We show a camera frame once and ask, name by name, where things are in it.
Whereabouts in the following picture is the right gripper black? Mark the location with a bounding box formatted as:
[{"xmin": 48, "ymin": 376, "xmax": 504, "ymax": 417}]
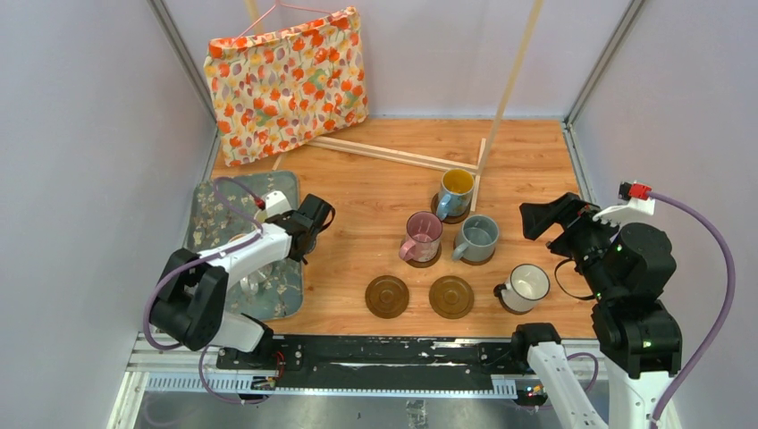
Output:
[{"xmin": 518, "ymin": 189, "xmax": 629, "ymax": 298}]

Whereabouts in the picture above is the white grey mug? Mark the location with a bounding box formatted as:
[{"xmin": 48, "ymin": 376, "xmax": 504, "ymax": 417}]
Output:
[{"xmin": 493, "ymin": 264, "xmax": 551, "ymax": 315}]

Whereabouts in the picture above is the blue mug yellow inside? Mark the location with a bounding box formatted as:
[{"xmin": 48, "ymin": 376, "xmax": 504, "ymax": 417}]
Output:
[{"xmin": 435, "ymin": 169, "xmax": 475, "ymax": 221}]

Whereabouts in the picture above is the pink mug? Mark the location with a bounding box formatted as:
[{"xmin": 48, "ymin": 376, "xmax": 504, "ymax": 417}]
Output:
[{"xmin": 399, "ymin": 211, "xmax": 443, "ymax": 262}]

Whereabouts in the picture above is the small dark brown coaster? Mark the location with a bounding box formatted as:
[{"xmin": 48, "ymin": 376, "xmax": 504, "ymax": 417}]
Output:
[{"xmin": 498, "ymin": 297, "xmax": 531, "ymax": 315}]

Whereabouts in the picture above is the white mug orange inside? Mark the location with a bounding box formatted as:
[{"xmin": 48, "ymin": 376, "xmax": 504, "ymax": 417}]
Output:
[{"xmin": 227, "ymin": 243, "xmax": 273, "ymax": 297}]

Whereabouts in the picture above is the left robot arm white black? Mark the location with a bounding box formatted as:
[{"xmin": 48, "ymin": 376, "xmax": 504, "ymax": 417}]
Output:
[{"xmin": 143, "ymin": 194, "xmax": 335, "ymax": 369}]

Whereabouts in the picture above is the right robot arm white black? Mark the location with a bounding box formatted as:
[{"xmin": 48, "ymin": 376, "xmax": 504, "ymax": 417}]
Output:
[{"xmin": 510, "ymin": 192, "xmax": 682, "ymax": 428}]

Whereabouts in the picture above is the floral grey tray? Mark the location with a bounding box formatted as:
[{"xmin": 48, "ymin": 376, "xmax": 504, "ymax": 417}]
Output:
[{"xmin": 183, "ymin": 171, "xmax": 304, "ymax": 321}]

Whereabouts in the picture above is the floral orange fabric bag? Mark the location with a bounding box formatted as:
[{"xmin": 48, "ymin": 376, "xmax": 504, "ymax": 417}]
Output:
[{"xmin": 204, "ymin": 7, "xmax": 369, "ymax": 166}]

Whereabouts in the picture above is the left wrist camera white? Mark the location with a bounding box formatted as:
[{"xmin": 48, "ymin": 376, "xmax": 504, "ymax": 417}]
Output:
[{"xmin": 257, "ymin": 190, "xmax": 292, "ymax": 223}]

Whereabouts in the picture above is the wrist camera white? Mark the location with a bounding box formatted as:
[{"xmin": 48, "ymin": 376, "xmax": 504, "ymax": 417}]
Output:
[
  {"xmin": 257, "ymin": 190, "xmax": 292, "ymax": 223},
  {"xmin": 593, "ymin": 198, "xmax": 655, "ymax": 226}
]

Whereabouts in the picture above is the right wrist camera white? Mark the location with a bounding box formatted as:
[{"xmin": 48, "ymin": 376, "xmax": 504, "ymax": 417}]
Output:
[{"xmin": 593, "ymin": 198, "xmax": 655, "ymax": 226}]

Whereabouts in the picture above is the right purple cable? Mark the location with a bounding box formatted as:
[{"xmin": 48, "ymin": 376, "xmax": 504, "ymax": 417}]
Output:
[{"xmin": 618, "ymin": 181, "xmax": 737, "ymax": 429}]

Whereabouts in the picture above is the purple cable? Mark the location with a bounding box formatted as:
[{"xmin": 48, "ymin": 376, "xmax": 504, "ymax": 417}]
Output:
[
  {"xmin": 618, "ymin": 181, "xmax": 737, "ymax": 429},
  {"xmin": 141, "ymin": 176, "xmax": 267, "ymax": 407}
]

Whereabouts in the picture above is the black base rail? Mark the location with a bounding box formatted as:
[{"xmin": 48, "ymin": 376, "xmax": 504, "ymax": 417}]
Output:
[{"xmin": 212, "ymin": 334, "xmax": 535, "ymax": 397}]

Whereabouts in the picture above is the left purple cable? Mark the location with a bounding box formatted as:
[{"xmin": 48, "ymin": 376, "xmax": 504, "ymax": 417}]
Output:
[{"xmin": 141, "ymin": 176, "xmax": 267, "ymax": 407}]

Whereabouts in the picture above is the pink wire hanger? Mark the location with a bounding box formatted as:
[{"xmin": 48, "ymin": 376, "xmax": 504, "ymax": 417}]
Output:
[{"xmin": 236, "ymin": 0, "xmax": 332, "ymax": 38}]

